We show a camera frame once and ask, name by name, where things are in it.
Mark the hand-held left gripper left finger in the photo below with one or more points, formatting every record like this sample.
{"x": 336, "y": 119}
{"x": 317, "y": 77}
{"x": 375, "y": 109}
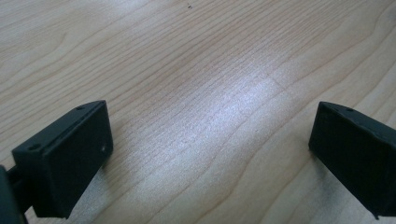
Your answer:
{"x": 65, "y": 161}

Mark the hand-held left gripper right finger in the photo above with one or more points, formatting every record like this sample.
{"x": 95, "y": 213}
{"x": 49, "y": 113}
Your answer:
{"x": 351, "y": 155}

